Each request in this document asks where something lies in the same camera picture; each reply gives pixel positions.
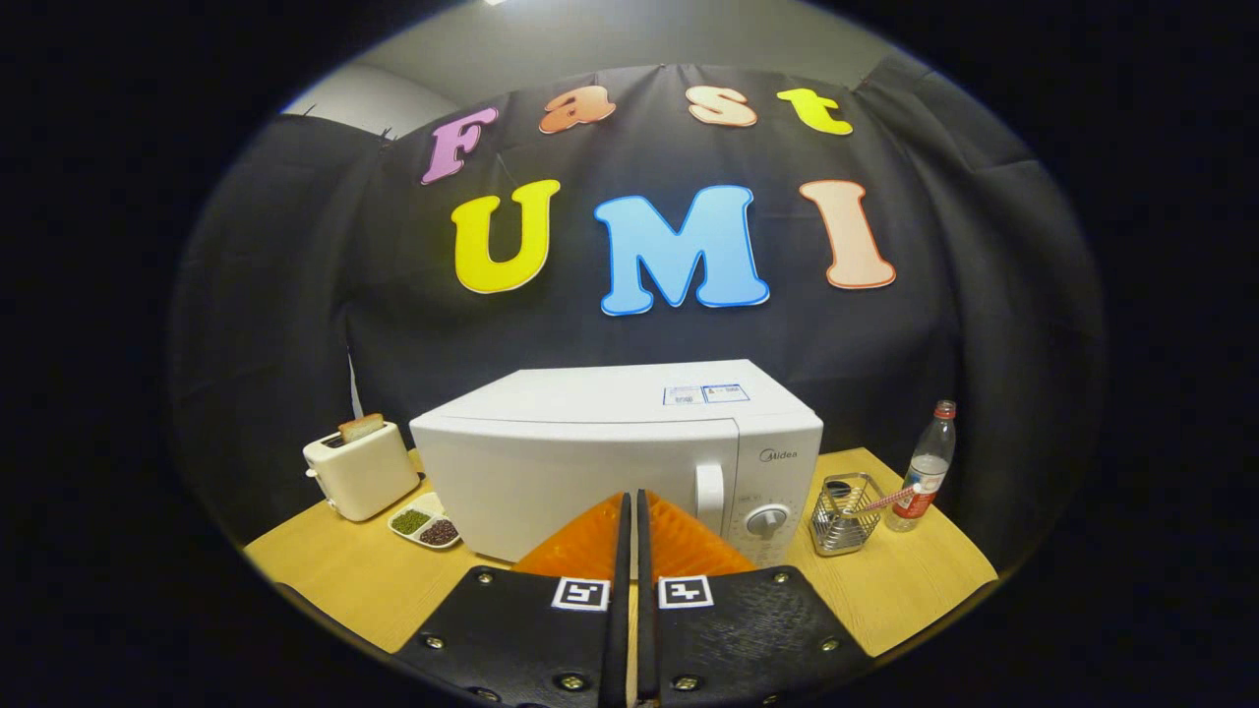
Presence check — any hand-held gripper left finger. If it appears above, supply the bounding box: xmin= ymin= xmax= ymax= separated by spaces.
xmin=393 ymin=491 xmax=632 ymax=708

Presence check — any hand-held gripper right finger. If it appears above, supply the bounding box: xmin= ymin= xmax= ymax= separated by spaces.
xmin=635 ymin=489 xmax=876 ymax=708

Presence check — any white toaster oven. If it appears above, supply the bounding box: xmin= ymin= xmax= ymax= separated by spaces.
xmin=409 ymin=359 xmax=825 ymax=569

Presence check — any cream toaster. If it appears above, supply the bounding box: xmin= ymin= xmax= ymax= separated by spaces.
xmin=302 ymin=422 xmax=422 ymax=523

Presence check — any white divided bean dish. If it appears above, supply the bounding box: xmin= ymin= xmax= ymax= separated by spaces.
xmin=388 ymin=492 xmax=461 ymax=551

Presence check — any pink striped straw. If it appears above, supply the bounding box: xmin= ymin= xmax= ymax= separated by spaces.
xmin=856 ymin=482 xmax=923 ymax=514

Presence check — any clear plastic water bottle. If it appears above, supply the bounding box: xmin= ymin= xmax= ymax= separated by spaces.
xmin=883 ymin=399 xmax=958 ymax=534

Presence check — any black backdrop cloth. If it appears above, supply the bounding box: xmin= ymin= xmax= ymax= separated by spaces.
xmin=167 ymin=54 xmax=1108 ymax=571

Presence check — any metal wire basket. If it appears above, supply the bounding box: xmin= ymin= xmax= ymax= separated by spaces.
xmin=809 ymin=472 xmax=888 ymax=558

